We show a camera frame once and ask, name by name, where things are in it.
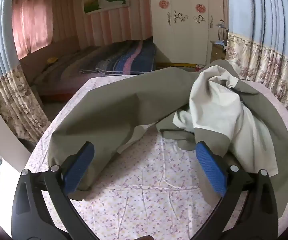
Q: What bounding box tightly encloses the white wardrobe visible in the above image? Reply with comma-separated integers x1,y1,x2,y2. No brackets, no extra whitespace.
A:
149,0,228,64

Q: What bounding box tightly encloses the pink window curtain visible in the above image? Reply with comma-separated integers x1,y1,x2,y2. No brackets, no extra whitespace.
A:
11,0,54,60

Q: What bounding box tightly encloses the pink floral tablecloth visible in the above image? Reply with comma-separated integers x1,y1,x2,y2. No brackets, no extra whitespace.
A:
25,74,288,240

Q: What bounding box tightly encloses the desk lamp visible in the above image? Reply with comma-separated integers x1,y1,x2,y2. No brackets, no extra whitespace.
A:
215,20,226,42

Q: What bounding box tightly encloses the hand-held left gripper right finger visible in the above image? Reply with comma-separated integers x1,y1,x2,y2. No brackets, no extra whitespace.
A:
195,141,279,240

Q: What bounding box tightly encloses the bed with brown cover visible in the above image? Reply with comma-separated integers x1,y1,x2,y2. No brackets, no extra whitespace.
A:
30,39,157,103

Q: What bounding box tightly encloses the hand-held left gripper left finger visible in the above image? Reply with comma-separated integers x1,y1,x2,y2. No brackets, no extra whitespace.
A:
11,141,98,240

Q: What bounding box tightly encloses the striped bed blanket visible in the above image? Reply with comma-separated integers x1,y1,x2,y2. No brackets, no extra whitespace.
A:
80,40,157,75

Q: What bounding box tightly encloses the white board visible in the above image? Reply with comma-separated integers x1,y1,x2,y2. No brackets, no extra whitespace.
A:
0,94,32,159

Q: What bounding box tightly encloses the wooden side cabinet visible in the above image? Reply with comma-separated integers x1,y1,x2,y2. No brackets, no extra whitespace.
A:
210,40,227,64

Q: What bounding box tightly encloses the olive and cream jacket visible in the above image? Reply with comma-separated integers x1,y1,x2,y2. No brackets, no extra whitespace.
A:
48,59,288,202

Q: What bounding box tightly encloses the brown bed headboard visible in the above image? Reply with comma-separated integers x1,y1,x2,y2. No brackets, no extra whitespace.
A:
19,39,82,80

